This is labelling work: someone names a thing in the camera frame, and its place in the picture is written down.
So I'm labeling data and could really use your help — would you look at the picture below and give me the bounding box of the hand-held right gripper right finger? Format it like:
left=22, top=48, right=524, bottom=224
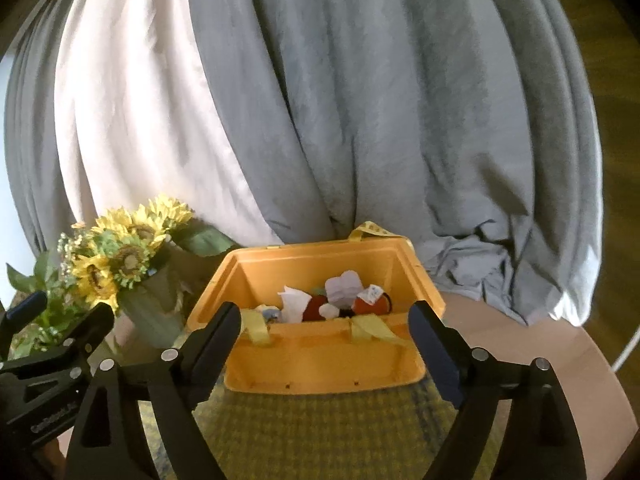
left=407, top=300, right=588, bottom=480

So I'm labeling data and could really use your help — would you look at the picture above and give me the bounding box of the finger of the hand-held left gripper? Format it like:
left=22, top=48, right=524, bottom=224
left=44, top=303, right=116, bottom=379
left=0, top=290, right=48, bottom=356

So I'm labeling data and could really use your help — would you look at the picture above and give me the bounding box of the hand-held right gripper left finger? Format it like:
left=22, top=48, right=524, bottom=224
left=64, top=301, right=242, bottom=480

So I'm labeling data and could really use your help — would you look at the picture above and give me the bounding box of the mouse plush toy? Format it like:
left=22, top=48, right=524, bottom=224
left=320, top=284, right=394, bottom=318

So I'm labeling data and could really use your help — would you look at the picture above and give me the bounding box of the white cloth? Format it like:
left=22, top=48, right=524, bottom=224
left=279, top=285, right=313, bottom=323

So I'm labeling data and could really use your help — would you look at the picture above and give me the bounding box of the orange plastic crate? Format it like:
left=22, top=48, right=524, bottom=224
left=186, top=220, right=447, bottom=396

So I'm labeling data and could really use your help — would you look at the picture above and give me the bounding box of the red fluffy pompom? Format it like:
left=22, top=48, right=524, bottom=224
left=304, top=295, right=331, bottom=322

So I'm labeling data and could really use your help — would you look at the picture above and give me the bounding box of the lavender knitted cloth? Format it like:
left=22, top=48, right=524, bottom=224
left=325, top=270, right=366, bottom=308

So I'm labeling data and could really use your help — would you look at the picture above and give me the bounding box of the green leafy plant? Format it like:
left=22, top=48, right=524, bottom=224
left=5, top=250, right=86, bottom=356

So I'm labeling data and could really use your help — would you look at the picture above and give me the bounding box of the green ribbed vase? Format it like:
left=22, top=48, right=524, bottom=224
left=117, top=260, right=193, bottom=348

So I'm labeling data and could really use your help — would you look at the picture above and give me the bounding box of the sunflower bouquet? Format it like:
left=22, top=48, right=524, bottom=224
left=57, top=195, right=241, bottom=311

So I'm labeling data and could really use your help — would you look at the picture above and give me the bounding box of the yellow blue plaid mat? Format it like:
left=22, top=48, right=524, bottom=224
left=140, top=375, right=501, bottom=480

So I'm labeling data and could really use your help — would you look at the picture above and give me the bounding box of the white curtain lining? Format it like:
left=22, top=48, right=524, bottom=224
left=547, top=290, right=601, bottom=328

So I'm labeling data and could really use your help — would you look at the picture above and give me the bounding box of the white hoop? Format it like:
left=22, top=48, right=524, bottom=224
left=611, top=330, right=640, bottom=368

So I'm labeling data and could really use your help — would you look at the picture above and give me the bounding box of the pale pink curtain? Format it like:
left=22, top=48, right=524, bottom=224
left=52, top=0, right=283, bottom=248

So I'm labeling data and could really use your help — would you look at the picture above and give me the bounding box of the grey curtain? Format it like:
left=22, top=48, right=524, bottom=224
left=2, top=0, right=603, bottom=326

